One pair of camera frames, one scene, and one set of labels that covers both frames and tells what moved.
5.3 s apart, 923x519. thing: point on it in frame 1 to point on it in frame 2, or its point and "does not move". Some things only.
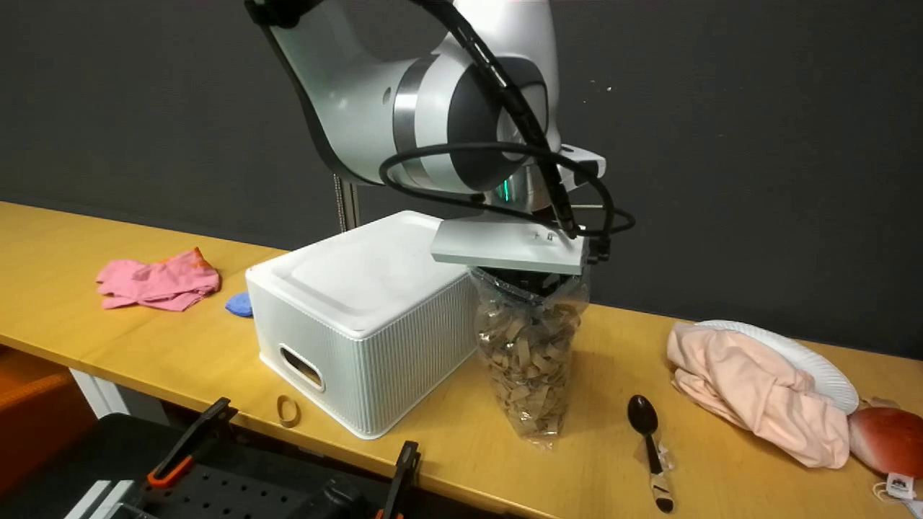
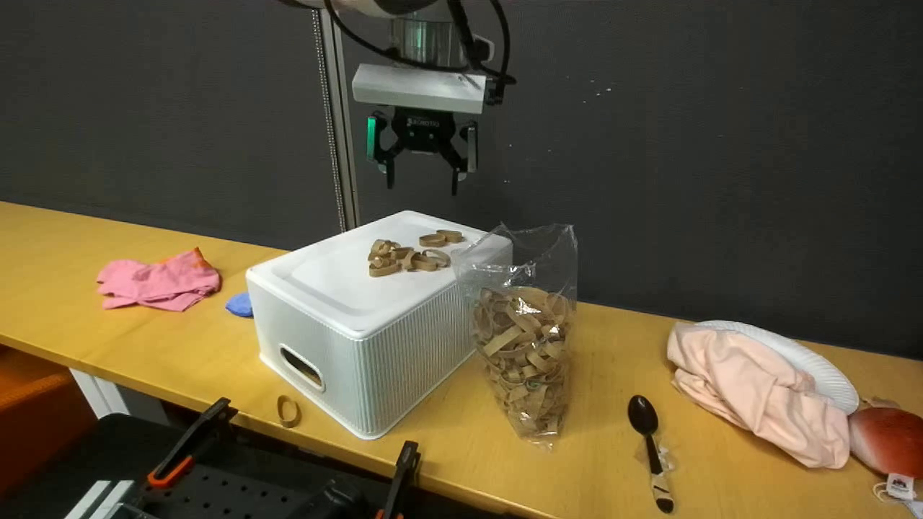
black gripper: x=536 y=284 to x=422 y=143
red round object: x=885 y=440 does not move
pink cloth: x=171 y=284 does not move
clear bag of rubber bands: x=526 y=348 does not move
